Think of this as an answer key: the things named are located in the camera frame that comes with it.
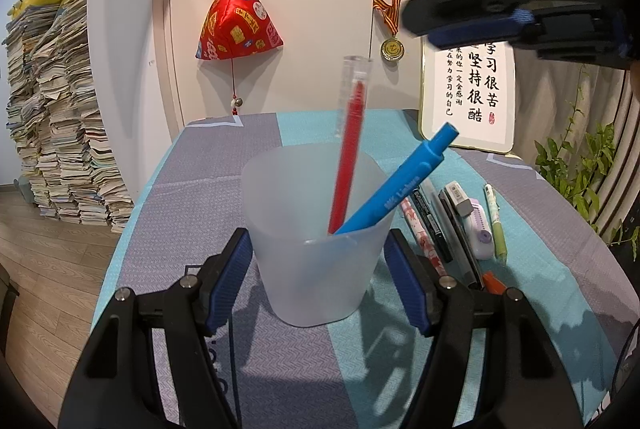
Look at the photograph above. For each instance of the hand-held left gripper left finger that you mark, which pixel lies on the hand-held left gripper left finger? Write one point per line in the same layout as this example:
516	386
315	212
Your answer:
239	269

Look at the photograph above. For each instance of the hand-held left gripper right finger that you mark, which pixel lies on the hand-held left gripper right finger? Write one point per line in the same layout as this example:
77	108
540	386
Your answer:
402	279

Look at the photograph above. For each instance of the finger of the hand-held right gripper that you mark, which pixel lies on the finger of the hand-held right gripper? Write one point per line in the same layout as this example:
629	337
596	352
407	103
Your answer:
585	36
475	31

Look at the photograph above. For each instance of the pink patterned pen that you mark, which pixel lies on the pink patterned pen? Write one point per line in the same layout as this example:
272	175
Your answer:
422	236

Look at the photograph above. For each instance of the grey utility knife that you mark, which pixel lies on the grey utility knife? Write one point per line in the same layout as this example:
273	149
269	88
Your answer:
457	236

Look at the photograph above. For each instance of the translucent plastic cup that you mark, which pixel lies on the translucent plastic cup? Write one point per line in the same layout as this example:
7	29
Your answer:
310	279

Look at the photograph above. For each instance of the blue retractable pen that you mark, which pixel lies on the blue retractable pen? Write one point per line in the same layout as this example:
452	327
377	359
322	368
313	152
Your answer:
400	194

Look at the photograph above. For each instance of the green pen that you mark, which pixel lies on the green pen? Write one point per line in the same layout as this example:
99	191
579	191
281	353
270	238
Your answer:
500	239

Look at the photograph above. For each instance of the red pen with clear cap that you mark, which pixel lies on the red pen with clear cap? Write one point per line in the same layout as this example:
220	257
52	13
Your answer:
350	149

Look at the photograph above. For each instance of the black marker pen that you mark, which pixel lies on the black marker pen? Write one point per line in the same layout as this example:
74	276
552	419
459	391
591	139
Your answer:
432	224

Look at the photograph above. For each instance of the beige pleated curtain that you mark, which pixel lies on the beige pleated curtain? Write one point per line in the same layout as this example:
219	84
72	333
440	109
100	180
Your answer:
550	99

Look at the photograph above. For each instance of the gold medal with striped ribbon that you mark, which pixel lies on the gold medal with striped ribbon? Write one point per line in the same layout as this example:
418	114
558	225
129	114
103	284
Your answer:
392	49

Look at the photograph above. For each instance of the purple correction tape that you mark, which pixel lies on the purple correction tape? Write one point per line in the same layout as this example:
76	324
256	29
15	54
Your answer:
480	234

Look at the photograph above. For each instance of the orange pen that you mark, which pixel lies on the orange pen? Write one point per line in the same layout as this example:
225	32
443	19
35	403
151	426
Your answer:
492	283

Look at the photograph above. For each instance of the white eraser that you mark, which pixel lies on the white eraser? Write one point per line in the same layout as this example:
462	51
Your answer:
457	196

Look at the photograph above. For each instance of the framed calligraphy board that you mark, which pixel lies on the framed calligraphy board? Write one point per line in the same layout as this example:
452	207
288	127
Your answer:
495	129

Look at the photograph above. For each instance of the green potted plant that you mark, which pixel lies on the green potted plant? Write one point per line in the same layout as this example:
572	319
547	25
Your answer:
575	174

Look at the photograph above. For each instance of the white bookshelf cabinet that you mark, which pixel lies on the white bookshelf cabinet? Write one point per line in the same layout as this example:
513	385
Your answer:
310	9

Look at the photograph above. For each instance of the tall pile of papers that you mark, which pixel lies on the tall pile of papers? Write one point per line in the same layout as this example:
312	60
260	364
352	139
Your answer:
65	134

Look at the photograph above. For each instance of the dark chair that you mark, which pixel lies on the dark chair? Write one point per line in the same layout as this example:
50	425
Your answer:
7	309

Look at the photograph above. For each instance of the red pyramid hanging ornament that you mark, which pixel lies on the red pyramid hanging ornament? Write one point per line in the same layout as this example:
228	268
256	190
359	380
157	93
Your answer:
240	24

